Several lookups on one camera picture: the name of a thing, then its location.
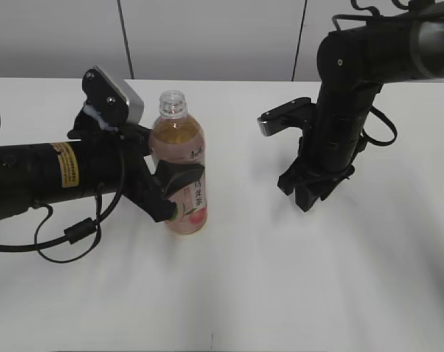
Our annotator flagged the pink peach tea bottle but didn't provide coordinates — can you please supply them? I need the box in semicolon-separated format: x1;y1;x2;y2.
148;89;208;236

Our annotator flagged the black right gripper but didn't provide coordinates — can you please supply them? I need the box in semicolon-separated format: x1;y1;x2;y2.
277;137;355;212

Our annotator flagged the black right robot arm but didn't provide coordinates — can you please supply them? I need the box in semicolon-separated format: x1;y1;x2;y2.
123;1;444;212

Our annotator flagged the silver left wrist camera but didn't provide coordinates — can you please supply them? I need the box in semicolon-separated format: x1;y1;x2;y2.
81;65;145;132

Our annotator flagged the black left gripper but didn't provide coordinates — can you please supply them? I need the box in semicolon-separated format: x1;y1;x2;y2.
68;111;205;222

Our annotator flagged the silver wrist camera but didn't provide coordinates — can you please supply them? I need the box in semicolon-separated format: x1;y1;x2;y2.
257;98;315;137
81;65;145;132

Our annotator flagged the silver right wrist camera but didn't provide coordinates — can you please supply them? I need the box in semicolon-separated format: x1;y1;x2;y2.
257;98;315;137

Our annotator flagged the black left camera cable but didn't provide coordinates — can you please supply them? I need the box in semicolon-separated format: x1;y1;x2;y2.
0;97;126;263

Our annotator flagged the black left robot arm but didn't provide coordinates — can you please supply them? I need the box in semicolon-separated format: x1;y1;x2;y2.
0;114;205;222

